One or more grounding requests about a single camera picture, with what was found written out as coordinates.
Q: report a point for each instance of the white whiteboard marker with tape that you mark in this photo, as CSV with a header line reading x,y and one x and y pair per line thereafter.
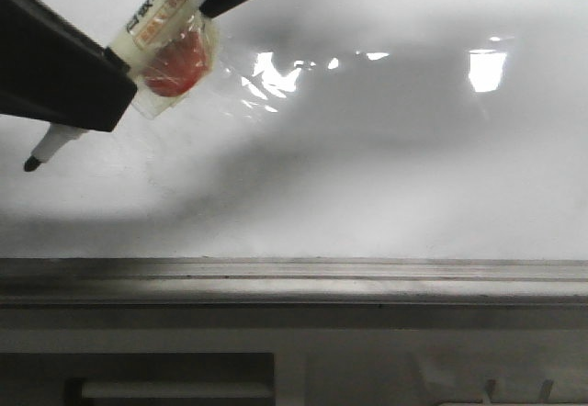
x,y
167,47

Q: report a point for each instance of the white whiteboard with metal frame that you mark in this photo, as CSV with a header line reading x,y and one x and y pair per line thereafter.
x,y
370,151

